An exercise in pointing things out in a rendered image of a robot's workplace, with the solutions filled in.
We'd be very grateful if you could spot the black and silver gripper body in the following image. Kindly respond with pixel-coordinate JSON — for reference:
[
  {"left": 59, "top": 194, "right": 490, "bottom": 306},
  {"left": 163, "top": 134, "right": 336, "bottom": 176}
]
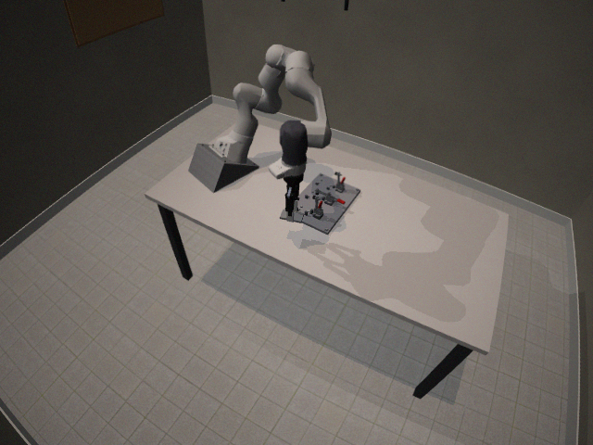
[{"left": 284, "top": 173, "right": 304, "bottom": 193}]

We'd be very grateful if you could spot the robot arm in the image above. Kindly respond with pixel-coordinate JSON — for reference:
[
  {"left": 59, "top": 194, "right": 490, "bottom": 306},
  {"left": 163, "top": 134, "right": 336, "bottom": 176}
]
[{"left": 209, "top": 44, "right": 332, "bottom": 179}]

